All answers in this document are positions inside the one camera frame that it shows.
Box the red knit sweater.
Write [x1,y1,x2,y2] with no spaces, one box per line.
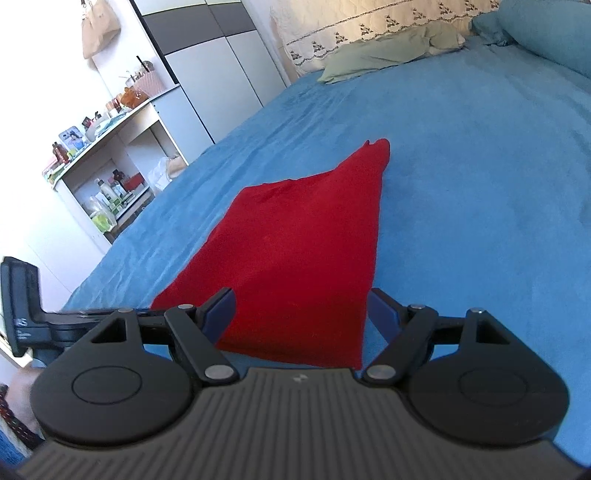
[152,139,391,369]

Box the person's left hand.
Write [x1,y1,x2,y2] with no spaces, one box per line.
[6,366,43,433]

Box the white shelf desk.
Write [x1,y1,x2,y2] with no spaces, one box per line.
[52,86,204,253]

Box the blue bed sheet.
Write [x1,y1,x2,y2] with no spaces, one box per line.
[66,37,590,463]

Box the orange item on desk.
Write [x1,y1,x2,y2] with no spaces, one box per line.
[119,87,149,110]

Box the beige hanging bag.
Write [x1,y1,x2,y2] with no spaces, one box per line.
[81,0,121,60]

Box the white grey wardrobe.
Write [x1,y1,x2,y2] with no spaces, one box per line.
[133,1,287,143]

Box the green pillow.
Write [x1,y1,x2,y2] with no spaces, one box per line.
[318,21,466,84]

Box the blue rolled duvet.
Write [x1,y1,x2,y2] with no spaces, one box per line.
[471,0,590,77]

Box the beige quilted headboard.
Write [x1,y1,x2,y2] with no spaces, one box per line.
[270,0,499,76]

